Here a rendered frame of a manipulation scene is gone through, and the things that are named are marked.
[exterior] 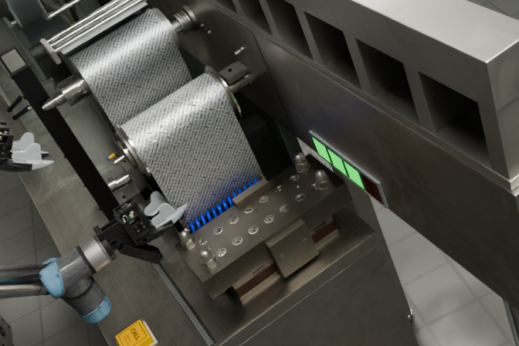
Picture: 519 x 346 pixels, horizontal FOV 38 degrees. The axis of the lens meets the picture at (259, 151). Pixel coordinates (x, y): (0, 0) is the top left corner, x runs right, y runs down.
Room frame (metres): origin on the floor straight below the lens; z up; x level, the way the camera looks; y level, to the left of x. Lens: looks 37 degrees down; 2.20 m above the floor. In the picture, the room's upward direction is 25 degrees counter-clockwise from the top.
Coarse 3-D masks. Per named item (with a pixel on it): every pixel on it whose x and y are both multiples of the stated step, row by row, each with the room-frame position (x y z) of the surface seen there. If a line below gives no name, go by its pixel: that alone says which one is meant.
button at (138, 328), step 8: (128, 328) 1.29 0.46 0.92; (136, 328) 1.28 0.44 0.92; (144, 328) 1.27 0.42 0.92; (120, 336) 1.28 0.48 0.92; (128, 336) 1.27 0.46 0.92; (136, 336) 1.26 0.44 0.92; (144, 336) 1.24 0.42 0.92; (120, 344) 1.25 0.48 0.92; (128, 344) 1.24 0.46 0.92; (136, 344) 1.23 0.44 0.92; (144, 344) 1.23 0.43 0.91
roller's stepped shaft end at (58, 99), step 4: (60, 92) 1.70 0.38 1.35; (52, 96) 1.70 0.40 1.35; (56, 96) 1.69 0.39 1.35; (60, 96) 1.69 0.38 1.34; (64, 96) 1.69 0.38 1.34; (48, 100) 1.69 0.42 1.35; (52, 100) 1.69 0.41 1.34; (56, 100) 1.68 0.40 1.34; (60, 100) 1.68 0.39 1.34; (64, 100) 1.69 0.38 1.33; (44, 104) 1.69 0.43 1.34; (48, 104) 1.68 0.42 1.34; (52, 104) 1.68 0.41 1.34; (56, 104) 1.69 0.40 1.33; (60, 104) 1.69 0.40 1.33; (44, 108) 1.68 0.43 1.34; (48, 108) 1.68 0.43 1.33; (52, 108) 1.68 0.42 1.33
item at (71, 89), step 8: (64, 80) 1.71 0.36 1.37; (72, 80) 1.70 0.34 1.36; (80, 80) 1.69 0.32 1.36; (64, 88) 1.69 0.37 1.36; (72, 88) 1.68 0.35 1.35; (80, 88) 1.68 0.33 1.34; (88, 88) 1.69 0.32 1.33; (72, 96) 1.68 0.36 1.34; (80, 96) 1.68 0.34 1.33; (72, 104) 1.68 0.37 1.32
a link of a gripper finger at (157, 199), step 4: (152, 192) 1.44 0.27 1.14; (156, 192) 1.44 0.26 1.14; (152, 196) 1.44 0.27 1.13; (156, 196) 1.44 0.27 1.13; (160, 196) 1.44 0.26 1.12; (164, 196) 1.45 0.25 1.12; (152, 200) 1.44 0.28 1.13; (156, 200) 1.44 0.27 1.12; (160, 200) 1.44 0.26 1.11; (164, 200) 1.44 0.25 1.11; (152, 204) 1.44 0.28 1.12; (156, 204) 1.44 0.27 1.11; (160, 204) 1.44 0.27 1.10; (148, 208) 1.43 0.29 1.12; (152, 208) 1.43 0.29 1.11; (156, 208) 1.43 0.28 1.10; (144, 212) 1.43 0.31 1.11; (148, 212) 1.43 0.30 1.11; (152, 212) 1.43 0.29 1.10; (156, 212) 1.42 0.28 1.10; (148, 216) 1.43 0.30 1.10; (152, 216) 1.42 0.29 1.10
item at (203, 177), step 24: (216, 144) 1.46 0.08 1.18; (240, 144) 1.47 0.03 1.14; (168, 168) 1.43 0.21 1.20; (192, 168) 1.44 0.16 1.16; (216, 168) 1.45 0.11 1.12; (240, 168) 1.47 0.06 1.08; (168, 192) 1.42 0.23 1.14; (192, 192) 1.43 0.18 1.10; (216, 192) 1.44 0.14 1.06; (192, 216) 1.42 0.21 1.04
